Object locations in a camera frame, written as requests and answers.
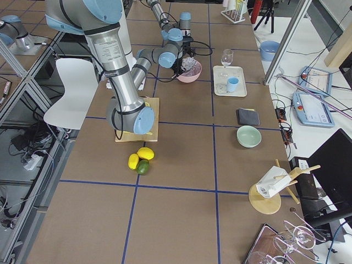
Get teach pendant tablet far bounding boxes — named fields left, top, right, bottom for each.
left=298, top=66, right=333, bottom=97

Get black monitor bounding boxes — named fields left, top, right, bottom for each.
left=299, top=128, right=352, bottom=229

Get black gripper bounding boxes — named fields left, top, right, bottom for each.
left=171, top=57, right=185, bottom=79
left=182, top=37, right=194, bottom=57

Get teach pendant tablet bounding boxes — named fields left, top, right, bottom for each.
left=298, top=66, right=333, bottom=97
left=293, top=92, right=335, bottom=128

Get white wire cup rack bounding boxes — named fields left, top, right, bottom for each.
left=221, top=0, right=247, bottom=24

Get wooden cutting board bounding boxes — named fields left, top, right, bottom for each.
left=114, top=97, right=161, bottom=143

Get white chair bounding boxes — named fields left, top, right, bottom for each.
left=43, top=58, right=98, bottom=130

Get grey folded cloth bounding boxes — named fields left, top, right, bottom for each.
left=236, top=108, right=260, bottom=125

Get teach pendant tablet near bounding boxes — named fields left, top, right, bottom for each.
left=293, top=92, right=335, bottom=128

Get light blue cup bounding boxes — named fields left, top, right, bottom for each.
left=226, top=76, right=239, bottom=92

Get clear wine glass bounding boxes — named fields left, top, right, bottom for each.
left=221, top=49, right=233, bottom=68

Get cream bear tray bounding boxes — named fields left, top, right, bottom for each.
left=213, top=65, right=247, bottom=97

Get green lime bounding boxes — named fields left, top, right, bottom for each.
left=136, top=159, right=150, bottom=175

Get pink bowl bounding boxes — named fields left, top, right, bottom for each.
left=177, top=60, right=202, bottom=83

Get blue bowl with utensils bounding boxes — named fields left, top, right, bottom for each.
left=260, top=41, right=280, bottom=62

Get green bowl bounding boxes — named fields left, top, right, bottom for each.
left=236, top=125, right=262, bottom=148

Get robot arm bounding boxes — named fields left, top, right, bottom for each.
left=146, top=0, right=195, bottom=57
left=46, top=1, right=183, bottom=134

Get clear ice cubes pile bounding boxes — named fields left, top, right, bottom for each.
left=182, top=57, right=200, bottom=75

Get wooden stand with base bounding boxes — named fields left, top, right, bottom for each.
left=249, top=159, right=321, bottom=215

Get whole yellow lemon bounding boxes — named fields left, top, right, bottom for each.
left=137, top=147, right=155, bottom=160

